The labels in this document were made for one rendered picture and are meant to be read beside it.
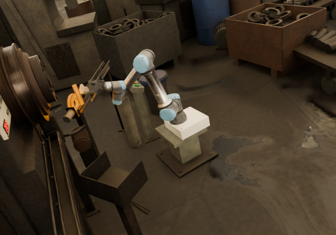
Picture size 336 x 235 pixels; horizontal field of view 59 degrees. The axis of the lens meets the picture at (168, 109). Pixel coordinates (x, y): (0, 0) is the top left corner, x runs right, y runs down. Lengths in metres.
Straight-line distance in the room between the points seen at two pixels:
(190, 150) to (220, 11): 2.87
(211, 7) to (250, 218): 3.45
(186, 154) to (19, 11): 3.03
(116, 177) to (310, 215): 1.23
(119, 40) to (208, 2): 1.61
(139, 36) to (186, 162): 2.07
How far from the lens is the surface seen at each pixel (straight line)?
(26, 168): 1.58
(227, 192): 2.28
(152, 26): 4.16
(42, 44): 4.58
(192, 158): 2.56
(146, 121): 2.85
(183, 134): 2.30
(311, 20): 3.76
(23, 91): 1.65
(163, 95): 2.15
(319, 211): 2.20
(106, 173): 1.74
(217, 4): 4.85
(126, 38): 3.95
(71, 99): 2.37
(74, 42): 4.50
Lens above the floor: 1.67
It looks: 30 degrees down
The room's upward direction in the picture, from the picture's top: 14 degrees counter-clockwise
